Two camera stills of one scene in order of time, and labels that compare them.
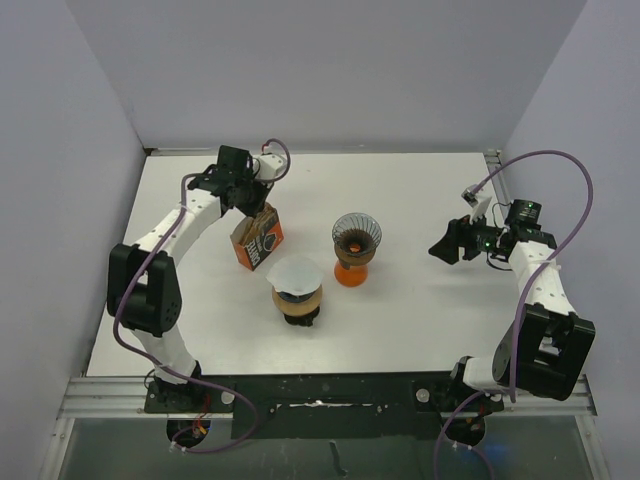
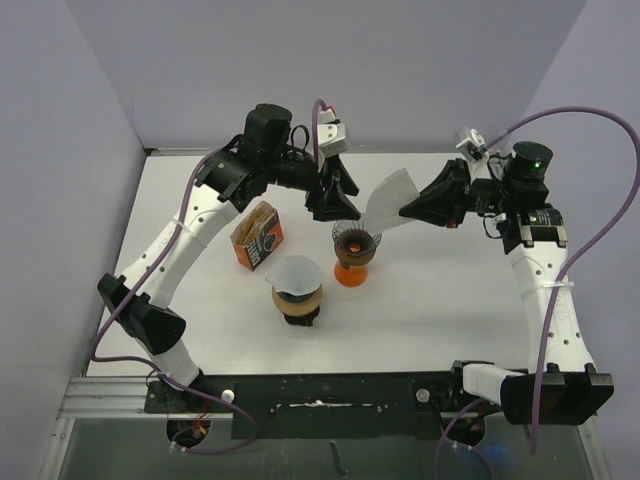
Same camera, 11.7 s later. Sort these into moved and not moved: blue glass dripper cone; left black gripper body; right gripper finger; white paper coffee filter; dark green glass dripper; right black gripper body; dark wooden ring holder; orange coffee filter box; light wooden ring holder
Moved: right black gripper body; left black gripper body; right gripper finger
Not moved: dark wooden ring holder; white paper coffee filter; light wooden ring holder; orange coffee filter box; dark green glass dripper; blue glass dripper cone
